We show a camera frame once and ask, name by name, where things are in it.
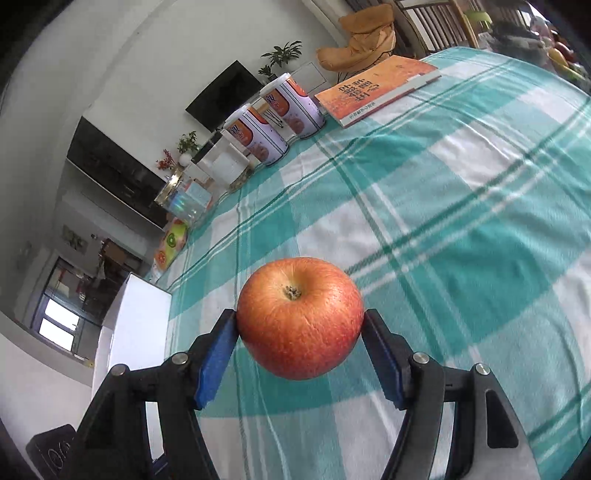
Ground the glass fruit bowl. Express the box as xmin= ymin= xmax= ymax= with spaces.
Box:
xmin=547 ymin=46 xmax=591 ymax=88

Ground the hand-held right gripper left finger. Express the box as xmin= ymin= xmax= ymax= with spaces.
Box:
xmin=60 ymin=309 xmax=238 ymax=480

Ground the orange book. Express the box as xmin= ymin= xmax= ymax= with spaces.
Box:
xmin=314 ymin=55 xmax=441 ymax=129

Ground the black wall panel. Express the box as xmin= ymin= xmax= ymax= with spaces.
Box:
xmin=67 ymin=117 xmax=169 ymax=227

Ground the black device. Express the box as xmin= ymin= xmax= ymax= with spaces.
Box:
xmin=25 ymin=425 xmax=77 ymax=476

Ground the glass bowl of dark things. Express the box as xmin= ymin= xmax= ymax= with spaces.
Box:
xmin=489 ymin=23 xmax=550 ymax=65

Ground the orange lounge chair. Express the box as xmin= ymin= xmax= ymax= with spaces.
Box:
xmin=316 ymin=10 xmax=397 ymax=72

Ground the clear plastic container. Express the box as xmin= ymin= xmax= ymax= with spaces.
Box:
xmin=154 ymin=168 xmax=214 ymax=227

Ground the white orange tin can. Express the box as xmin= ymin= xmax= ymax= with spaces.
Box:
xmin=259 ymin=73 xmax=326 ymax=140
xmin=224 ymin=104 xmax=290 ymax=167

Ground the white box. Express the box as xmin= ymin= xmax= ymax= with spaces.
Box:
xmin=91 ymin=272 xmax=172 ymax=398

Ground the black television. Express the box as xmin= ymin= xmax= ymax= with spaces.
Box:
xmin=185 ymin=60 xmax=263 ymax=132

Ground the fruit print packet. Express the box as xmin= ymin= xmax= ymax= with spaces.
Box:
xmin=152 ymin=220 xmax=189 ymax=273

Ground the large potted plant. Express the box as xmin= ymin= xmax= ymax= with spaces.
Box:
xmin=259 ymin=41 xmax=303 ymax=77

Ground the white television cabinet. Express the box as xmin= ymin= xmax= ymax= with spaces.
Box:
xmin=288 ymin=62 xmax=333 ymax=93

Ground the red apple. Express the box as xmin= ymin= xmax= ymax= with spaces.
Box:
xmin=236 ymin=257 xmax=365 ymax=381

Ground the clear canister with black lid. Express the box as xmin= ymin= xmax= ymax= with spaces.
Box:
xmin=191 ymin=131 xmax=250 ymax=186

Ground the wooden slatted chair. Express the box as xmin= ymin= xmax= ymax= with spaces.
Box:
xmin=392 ymin=0 xmax=478 ymax=58

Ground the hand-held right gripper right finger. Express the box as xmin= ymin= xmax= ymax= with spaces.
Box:
xmin=361 ymin=309 xmax=539 ymax=480

